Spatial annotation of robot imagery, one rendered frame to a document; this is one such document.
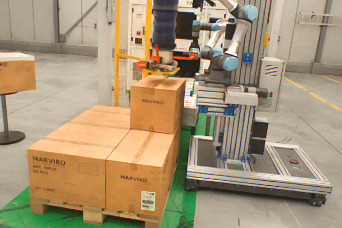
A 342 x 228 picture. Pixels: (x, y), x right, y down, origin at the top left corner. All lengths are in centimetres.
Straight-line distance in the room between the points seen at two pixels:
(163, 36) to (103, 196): 140
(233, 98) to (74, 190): 142
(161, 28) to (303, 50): 1032
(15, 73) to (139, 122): 169
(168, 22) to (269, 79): 103
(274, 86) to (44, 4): 1192
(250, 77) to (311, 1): 1002
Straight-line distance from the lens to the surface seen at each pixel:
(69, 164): 212
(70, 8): 1299
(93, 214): 226
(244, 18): 229
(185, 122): 307
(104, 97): 401
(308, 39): 1248
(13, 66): 354
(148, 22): 374
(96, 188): 212
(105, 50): 389
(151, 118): 241
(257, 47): 258
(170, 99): 233
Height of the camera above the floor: 146
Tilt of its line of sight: 15 degrees down
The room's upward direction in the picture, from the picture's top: 4 degrees clockwise
